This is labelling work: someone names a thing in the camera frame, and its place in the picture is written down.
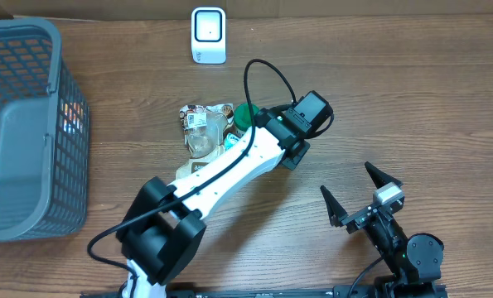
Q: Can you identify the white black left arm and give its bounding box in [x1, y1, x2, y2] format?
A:
[115, 107, 314, 297]

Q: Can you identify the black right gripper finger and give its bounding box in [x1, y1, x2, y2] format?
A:
[320, 185, 348, 227]
[364, 161, 403, 189]

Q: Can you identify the white barcode scanner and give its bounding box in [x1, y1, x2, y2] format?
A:
[191, 7, 226, 65]

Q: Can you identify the green lidded jar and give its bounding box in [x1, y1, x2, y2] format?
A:
[234, 103, 252, 137]

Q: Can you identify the brown cardboard backboard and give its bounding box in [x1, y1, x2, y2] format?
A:
[0, 0, 493, 21]

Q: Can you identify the dark grey plastic basket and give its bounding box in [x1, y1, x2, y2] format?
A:
[0, 18, 91, 243]

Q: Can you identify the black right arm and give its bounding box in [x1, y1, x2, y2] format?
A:
[320, 161, 448, 298]

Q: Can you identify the orange snack package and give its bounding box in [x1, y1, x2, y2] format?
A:
[62, 103, 84, 134]

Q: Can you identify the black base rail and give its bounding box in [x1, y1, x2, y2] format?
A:
[80, 285, 448, 298]

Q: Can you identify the brown white snack pouch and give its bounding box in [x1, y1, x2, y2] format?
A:
[176, 103, 234, 179]

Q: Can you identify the teal white small packet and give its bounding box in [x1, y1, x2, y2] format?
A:
[224, 132, 240, 151]

